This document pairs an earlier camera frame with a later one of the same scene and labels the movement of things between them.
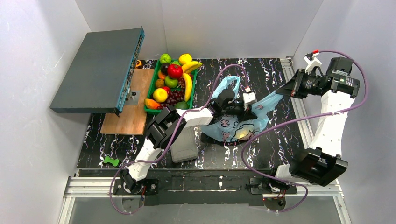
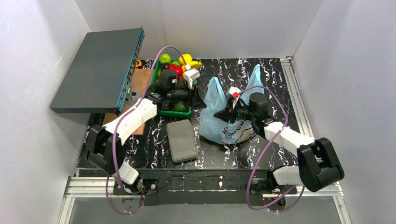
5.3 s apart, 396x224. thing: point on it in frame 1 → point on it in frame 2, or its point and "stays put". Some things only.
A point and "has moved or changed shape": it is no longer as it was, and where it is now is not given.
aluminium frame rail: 87,187 stays put
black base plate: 207,187 stays put
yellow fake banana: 191,66 stays put
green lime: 181,105 stays put
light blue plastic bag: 231,129 has moved or changed shape
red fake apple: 174,71 stays put
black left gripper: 236,108 → 194,96
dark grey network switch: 96,78 stays put
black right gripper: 297,85 → 231,110
